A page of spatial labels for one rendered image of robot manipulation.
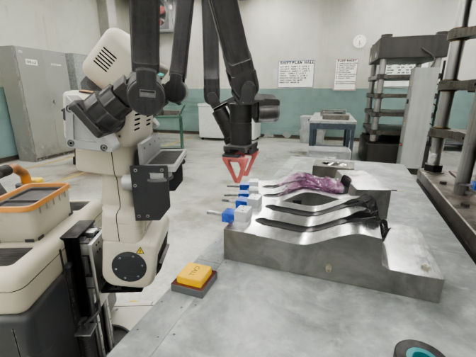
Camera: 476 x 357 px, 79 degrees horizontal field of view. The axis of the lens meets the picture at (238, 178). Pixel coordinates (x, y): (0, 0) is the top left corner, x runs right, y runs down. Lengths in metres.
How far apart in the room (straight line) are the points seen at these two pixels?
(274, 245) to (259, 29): 7.74
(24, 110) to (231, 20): 5.82
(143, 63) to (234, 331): 0.55
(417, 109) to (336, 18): 3.78
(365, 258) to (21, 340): 0.88
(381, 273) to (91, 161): 0.79
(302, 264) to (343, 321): 0.16
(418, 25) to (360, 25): 1.20
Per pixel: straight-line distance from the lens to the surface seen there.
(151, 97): 0.66
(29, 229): 1.04
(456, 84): 1.91
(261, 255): 0.77
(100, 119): 0.69
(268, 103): 0.77
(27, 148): 6.49
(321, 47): 8.02
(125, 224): 0.91
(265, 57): 8.16
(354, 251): 0.73
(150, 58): 0.66
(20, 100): 6.36
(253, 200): 0.90
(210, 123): 7.71
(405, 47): 5.35
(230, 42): 0.68
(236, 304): 0.67
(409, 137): 5.10
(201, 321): 0.64
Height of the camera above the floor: 1.24
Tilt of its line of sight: 17 degrees down
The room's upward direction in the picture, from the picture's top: straight up
